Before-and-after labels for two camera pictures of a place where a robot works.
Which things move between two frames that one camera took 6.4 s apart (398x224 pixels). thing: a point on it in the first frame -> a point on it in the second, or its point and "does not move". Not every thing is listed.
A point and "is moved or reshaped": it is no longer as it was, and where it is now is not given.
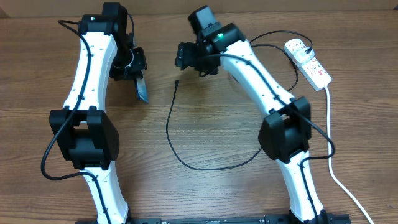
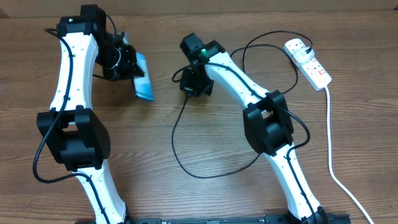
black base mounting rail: x=330 y=219 does not move
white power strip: x=316 y=76 does not move
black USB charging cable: x=252 y=43 -> x=247 y=45
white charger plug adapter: x=301 y=56 does not move
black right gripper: x=187 y=60 -> x=187 y=86
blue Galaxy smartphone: x=141 y=88 is moved or reshaped
